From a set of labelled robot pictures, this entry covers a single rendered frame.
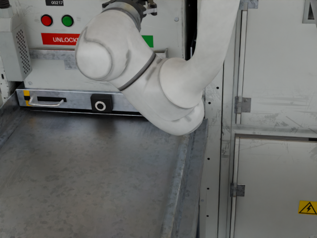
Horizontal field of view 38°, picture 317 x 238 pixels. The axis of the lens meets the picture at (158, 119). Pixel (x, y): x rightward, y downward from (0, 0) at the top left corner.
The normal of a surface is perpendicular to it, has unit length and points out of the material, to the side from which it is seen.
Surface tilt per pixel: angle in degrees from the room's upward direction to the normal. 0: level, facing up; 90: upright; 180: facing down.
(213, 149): 90
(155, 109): 99
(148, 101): 94
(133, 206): 0
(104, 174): 0
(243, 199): 90
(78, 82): 90
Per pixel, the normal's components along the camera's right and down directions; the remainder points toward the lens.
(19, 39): 0.99, 0.05
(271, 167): -0.16, 0.53
